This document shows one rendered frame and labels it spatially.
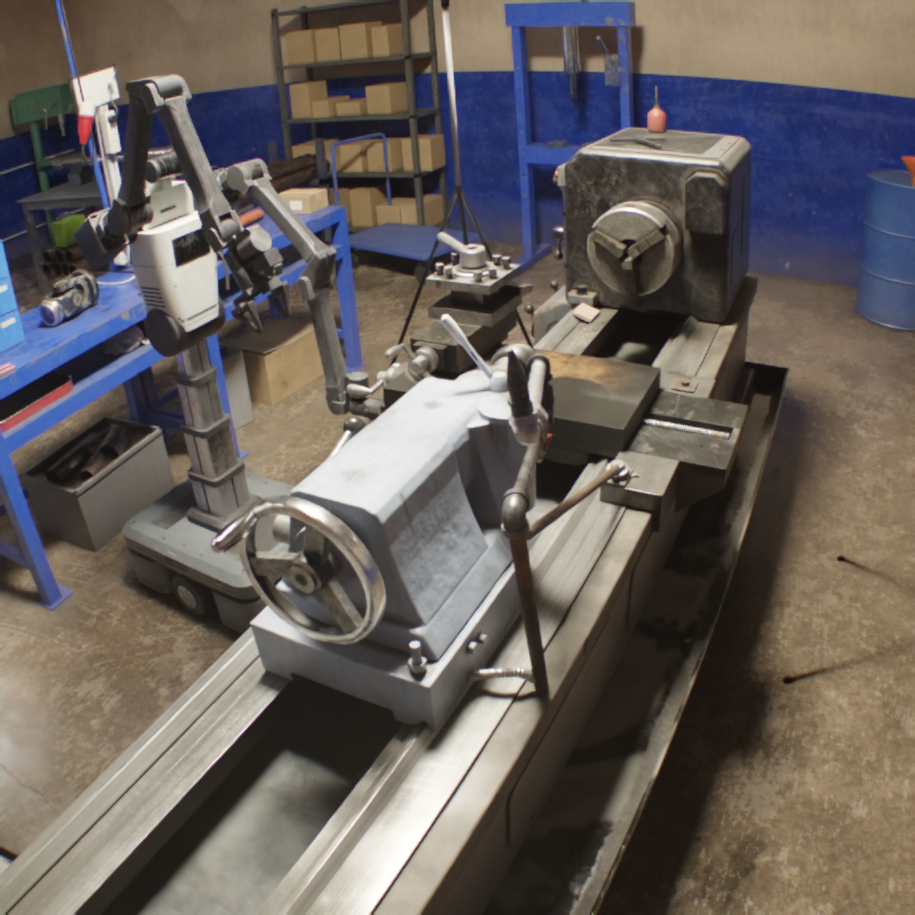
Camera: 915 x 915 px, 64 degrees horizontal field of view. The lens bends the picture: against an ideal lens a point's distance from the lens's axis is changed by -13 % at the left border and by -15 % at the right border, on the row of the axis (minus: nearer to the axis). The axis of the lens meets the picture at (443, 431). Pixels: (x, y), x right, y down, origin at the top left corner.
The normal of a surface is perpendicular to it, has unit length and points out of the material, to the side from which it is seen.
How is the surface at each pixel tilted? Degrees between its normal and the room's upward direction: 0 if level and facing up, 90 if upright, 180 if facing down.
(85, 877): 0
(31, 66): 90
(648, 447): 0
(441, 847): 0
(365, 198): 90
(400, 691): 90
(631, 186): 90
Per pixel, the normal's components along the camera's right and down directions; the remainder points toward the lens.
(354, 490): -0.07, -0.88
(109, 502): 0.91, 0.15
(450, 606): 0.75, -0.27
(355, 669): -0.46, 0.45
